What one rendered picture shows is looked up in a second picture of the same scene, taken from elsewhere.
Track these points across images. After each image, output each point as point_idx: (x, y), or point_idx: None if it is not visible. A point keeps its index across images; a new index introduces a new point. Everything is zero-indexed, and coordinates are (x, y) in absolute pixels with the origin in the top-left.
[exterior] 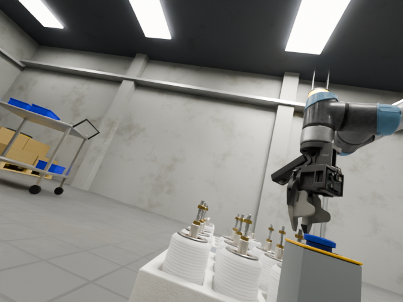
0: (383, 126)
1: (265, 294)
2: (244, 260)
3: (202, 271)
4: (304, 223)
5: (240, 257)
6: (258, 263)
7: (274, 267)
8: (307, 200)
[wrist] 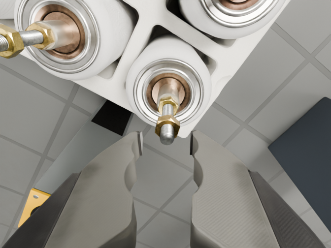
0: None
1: (162, 26)
2: (51, 73)
3: (14, 11)
4: (193, 149)
5: (43, 67)
6: (83, 76)
7: (130, 74)
8: (191, 247)
